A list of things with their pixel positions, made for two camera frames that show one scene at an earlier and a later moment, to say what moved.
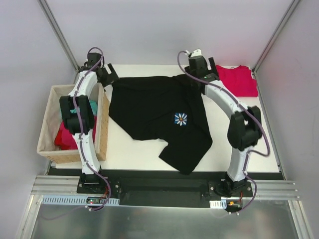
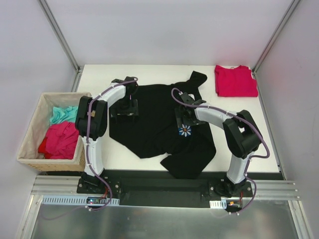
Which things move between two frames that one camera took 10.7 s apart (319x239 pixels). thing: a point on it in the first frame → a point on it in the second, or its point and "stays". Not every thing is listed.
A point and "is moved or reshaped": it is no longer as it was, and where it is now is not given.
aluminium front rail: [66, 185] stays
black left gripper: [107, 73] → [124, 112]
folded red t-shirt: [239, 79] stays
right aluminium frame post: [262, 58] stays
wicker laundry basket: [51, 116] → [35, 133]
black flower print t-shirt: [172, 108] is moved or reshaped
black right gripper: [209, 75] → [183, 119]
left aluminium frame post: [61, 36] stays
